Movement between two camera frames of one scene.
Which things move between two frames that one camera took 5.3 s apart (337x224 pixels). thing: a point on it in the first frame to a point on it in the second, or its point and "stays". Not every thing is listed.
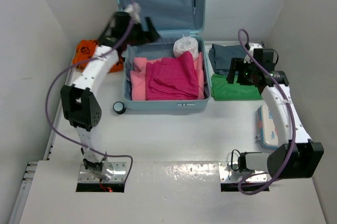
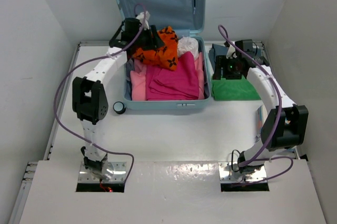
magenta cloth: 172,78 stays
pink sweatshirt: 138,77 stays
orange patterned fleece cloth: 86,50 to 166,56
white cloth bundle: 185,44 stays
